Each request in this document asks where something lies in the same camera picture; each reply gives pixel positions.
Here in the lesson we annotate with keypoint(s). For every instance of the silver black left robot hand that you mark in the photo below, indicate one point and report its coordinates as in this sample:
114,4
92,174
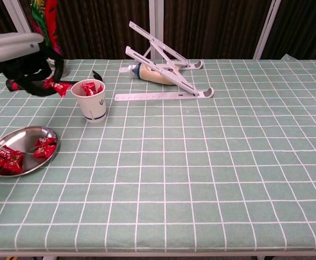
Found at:
11,47

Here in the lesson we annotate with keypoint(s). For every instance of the white paper cup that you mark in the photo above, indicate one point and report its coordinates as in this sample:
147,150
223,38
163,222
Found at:
92,111

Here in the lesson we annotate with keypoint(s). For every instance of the white folding laptop stand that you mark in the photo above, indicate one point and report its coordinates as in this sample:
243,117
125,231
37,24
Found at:
157,96

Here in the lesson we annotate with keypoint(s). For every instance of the red black claw hammer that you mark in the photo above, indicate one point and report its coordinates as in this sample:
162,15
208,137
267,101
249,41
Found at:
12,86

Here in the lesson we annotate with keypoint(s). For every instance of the colourful feather shuttlecock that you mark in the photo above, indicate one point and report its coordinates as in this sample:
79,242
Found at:
50,16

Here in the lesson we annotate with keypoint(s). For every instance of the small glass jar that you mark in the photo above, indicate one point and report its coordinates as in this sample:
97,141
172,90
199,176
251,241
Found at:
66,71

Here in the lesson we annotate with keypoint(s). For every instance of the round metal plate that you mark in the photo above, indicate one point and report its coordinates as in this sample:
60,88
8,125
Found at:
25,138

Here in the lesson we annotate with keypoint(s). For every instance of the mayonnaise squeeze bottle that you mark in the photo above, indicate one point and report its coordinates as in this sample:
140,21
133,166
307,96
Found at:
151,75

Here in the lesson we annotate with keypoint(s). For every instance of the green checked tablecloth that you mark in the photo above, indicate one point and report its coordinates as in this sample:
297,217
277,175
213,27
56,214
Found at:
174,162

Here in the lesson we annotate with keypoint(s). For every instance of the white metal frame post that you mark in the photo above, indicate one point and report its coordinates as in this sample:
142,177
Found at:
15,10
155,13
267,27

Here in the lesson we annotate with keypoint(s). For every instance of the white metal table frame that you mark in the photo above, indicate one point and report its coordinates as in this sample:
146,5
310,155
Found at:
157,255

